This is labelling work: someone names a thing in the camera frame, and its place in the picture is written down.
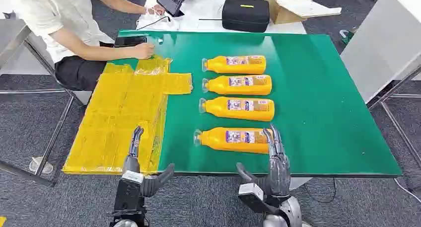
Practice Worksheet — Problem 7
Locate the person's hand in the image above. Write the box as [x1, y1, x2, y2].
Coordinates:
[134, 43, 156, 60]
[146, 4, 166, 16]

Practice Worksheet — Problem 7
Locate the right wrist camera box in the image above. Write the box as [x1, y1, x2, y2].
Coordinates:
[237, 182, 280, 215]

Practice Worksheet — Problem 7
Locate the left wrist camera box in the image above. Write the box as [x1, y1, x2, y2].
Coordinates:
[113, 170, 145, 216]

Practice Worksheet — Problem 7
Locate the clear plastic lid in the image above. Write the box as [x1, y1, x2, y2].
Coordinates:
[29, 156, 54, 175]

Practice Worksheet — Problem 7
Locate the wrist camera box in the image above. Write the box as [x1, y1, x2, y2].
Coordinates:
[113, 170, 145, 216]
[237, 182, 280, 215]

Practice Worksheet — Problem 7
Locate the person's right hand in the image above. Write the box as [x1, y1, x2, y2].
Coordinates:
[134, 43, 156, 60]

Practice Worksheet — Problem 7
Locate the black tablet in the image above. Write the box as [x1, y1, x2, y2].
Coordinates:
[156, 0, 187, 18]

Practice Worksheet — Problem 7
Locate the orange drink bottle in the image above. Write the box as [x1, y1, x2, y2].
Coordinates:
[193, 127, 274, 154]
[199, 96, 276, 122]
[201, 75, 273, 96]
[201, 55, 267, 75]

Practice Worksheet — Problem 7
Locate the white floor cable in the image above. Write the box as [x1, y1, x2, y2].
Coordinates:
[393, 178, 421, 204]

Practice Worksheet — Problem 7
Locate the white side table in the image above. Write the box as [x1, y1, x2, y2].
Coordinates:
[340, 0, 421, 169]

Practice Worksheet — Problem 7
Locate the white stool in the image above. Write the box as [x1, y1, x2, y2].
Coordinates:
[71, 89, 93, 105]

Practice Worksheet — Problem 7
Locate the black carrying case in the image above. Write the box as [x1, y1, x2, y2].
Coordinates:
[221, 0, 271, 33]

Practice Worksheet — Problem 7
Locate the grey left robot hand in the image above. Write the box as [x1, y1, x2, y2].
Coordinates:
[122, 126, 175, 198]

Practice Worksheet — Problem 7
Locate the yellow plastic sheet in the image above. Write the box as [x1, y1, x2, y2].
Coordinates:
[62, 55, 194, 175]

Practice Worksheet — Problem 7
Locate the cardboard box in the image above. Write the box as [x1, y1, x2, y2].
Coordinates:
[264, 0, 342, 25]

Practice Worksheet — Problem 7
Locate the black phone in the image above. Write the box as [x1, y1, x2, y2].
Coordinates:
[114, 35, 148, 48]

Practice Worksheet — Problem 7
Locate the steel bench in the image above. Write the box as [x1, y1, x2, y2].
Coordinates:
[0, 18, 87, 188]

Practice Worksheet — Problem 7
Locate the white board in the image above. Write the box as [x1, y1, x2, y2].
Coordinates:
[275, 0, 343, 19]

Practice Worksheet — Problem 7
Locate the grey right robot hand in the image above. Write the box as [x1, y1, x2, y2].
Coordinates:
[236, 124, 291, 198]

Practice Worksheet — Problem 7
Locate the green table mat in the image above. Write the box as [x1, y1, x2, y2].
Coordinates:
[112, 29, 403, 177]

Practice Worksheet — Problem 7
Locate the white plastic bag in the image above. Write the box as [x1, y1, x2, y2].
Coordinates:
[136, 14, 181, 31]

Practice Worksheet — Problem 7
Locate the person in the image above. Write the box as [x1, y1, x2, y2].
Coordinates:
[9, 0, 166, 92]

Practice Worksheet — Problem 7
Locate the person's left hand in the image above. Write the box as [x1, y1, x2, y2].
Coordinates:
[146, 4, 166, 16]

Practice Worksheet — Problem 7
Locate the black hanging cable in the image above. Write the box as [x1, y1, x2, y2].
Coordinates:
[303, 177, 338, 204]

